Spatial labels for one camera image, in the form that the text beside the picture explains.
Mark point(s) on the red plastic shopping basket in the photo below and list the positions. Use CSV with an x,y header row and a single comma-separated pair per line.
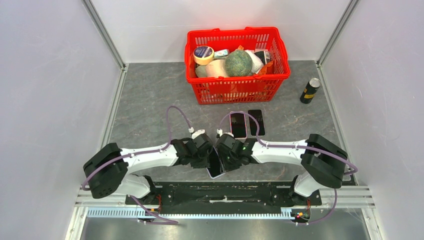
x,y
246,89

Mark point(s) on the green patterned ball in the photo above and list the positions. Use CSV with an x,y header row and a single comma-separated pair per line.
x,y
238,64

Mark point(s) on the orange snack packet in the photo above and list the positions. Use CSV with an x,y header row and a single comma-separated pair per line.
x,y
267,69

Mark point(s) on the masking tape roll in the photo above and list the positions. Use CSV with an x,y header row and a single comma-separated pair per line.
x,y
203,55

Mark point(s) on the white plastic bag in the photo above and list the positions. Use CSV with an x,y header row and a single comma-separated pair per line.
x,y
257,63

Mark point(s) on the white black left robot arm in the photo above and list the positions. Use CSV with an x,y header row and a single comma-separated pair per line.
x,y
112,170

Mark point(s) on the lilac phone case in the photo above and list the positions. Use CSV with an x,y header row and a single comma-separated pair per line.
x,y
217,176

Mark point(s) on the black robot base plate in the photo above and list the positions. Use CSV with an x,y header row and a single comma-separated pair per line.
x,y
225,197

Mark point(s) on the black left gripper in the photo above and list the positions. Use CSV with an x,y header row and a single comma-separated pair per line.
x,y
203,164

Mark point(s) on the black smartphone silver edge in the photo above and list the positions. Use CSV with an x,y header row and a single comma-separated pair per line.
x,y
256,123

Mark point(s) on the black yellow drink can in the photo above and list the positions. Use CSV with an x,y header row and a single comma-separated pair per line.
x,y
310,90

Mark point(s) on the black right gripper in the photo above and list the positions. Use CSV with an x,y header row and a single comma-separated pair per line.
x,y
227,167

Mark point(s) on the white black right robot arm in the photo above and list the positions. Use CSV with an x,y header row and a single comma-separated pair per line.
x,y
324,163

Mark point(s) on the black white packet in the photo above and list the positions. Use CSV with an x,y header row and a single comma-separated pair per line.
x,y
264,55

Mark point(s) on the dark green smartphone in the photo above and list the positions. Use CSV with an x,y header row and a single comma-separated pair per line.
x,y
238,125

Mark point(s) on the small teal box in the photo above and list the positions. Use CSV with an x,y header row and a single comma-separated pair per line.
x,y
221,53

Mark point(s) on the beige paper bag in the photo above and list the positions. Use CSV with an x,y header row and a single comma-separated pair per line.
x,y
214,69

